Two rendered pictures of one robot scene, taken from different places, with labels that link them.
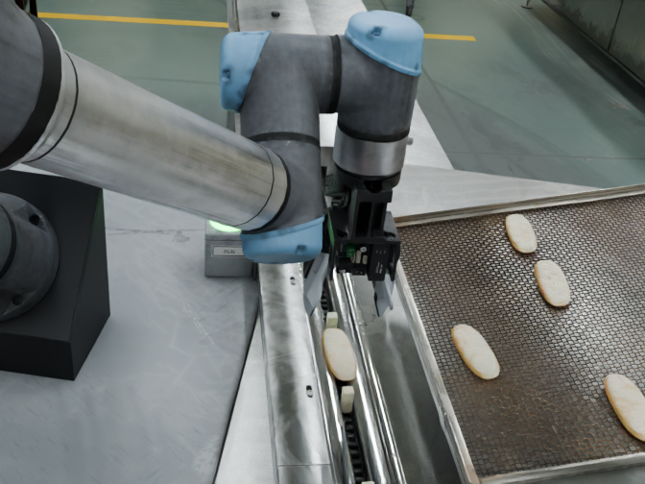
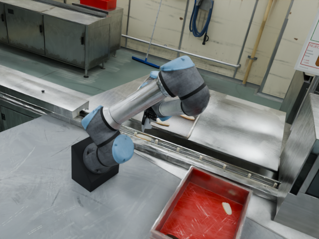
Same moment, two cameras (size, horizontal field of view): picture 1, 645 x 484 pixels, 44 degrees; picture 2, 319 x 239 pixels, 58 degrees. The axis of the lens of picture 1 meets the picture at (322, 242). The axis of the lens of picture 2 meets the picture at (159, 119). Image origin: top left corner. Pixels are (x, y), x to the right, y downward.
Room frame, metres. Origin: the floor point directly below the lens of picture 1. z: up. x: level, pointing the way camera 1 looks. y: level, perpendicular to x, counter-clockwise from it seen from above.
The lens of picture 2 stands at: (0.04, 1.20, 1.85)
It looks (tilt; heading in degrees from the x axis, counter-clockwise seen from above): 31 degrees down; 298
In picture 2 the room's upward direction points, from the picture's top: 10 degrees clockwise
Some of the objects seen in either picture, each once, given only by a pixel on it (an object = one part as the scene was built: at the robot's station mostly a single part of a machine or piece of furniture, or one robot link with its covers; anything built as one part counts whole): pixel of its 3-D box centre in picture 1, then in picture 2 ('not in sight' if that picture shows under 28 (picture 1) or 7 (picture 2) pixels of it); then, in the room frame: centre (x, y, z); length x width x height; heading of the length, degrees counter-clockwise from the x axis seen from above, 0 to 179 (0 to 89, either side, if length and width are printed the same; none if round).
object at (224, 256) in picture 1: (229, 252); not in sight; (0.99, 0.14, 0.84); 0.08 x 0.08 x 0.11; 10
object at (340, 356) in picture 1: (339, 351); (144, 137); (0.78, -0.04, 0.86); 0.10 x 0.04 x 0.01; 13
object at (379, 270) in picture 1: (362, 217); (153, 108); (0.75, -0.04, 1.07); 0.09 x 0.08 x 0.12; 9
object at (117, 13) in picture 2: not in sight; (97, 31); (3.59, -2.62, 0.44); 0.70 x 0.55 x 0.87; 10
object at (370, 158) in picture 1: (372, 147); not in sight; (0.75, -0.04, 1.15); 0.08 x 0.08 x 0.05
